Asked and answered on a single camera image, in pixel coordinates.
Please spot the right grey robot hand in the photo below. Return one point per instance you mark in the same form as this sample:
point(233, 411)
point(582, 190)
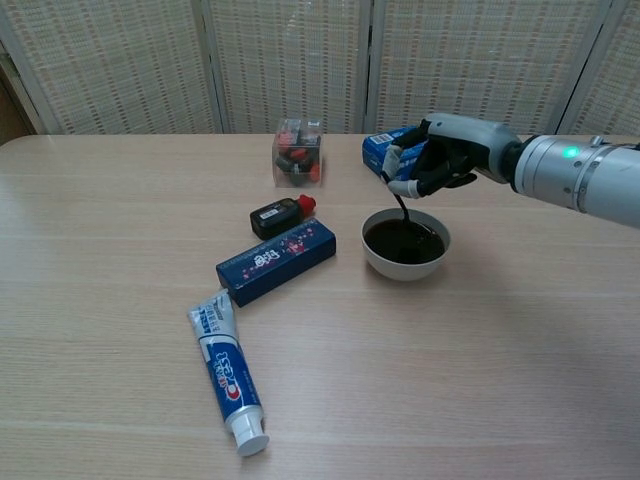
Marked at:
point(475, 142)

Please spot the small black spoon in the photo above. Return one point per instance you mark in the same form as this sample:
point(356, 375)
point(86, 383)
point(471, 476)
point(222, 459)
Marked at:
point(400, 201)

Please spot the white bowl with dark liquid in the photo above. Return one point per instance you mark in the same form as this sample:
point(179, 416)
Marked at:
point(405, 267)

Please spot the woven folding screen panel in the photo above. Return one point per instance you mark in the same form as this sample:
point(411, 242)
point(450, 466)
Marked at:
point(480, 60)
point(290, 60)
point(620, 85)
point(115, 65)

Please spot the blue Oreo cookie box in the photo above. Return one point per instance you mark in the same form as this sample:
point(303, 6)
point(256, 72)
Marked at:
point(375, 150)

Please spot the clear plastic box with items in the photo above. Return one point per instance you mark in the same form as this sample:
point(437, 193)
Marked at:
point(297, 155)

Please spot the black bottle with red cap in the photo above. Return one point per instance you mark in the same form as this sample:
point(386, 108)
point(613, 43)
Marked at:
point(272, 217)

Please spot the dark blue slim carton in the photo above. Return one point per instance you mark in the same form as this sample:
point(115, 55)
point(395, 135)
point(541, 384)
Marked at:
point(275, 262)

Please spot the Crest toothpaste tube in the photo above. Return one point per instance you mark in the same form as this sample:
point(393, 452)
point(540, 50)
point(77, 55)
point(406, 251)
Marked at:
point(230, 375)

